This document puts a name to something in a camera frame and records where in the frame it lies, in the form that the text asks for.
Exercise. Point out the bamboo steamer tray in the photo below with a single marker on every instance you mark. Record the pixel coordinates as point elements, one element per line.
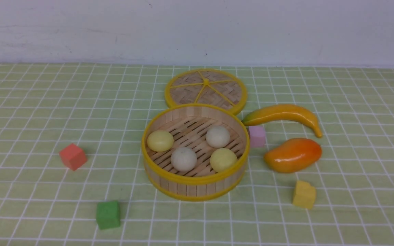
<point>188,125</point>

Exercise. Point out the bamboo steamer lid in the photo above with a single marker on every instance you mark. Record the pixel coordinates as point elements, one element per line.
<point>207,86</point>

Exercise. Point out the yellow bun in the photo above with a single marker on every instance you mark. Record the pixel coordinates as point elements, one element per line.
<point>160,141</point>
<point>222,159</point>

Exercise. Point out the red foam cube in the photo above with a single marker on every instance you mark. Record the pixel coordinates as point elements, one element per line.
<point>73,157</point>

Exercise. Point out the yellow toy banana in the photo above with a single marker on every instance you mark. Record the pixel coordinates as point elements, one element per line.
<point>288,112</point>

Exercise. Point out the yellow foam cube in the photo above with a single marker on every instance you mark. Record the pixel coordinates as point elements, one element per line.
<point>304,195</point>

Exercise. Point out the green foam cube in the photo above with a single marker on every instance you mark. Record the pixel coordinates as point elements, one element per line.
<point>108,215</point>

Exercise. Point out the white bun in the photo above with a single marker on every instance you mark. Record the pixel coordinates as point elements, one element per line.
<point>217,136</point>
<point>184,159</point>

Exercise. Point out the orange toy mango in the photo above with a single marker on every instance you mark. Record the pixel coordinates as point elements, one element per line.
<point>293,155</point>

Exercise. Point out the pink foam cube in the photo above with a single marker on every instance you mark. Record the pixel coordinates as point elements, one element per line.
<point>257,136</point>

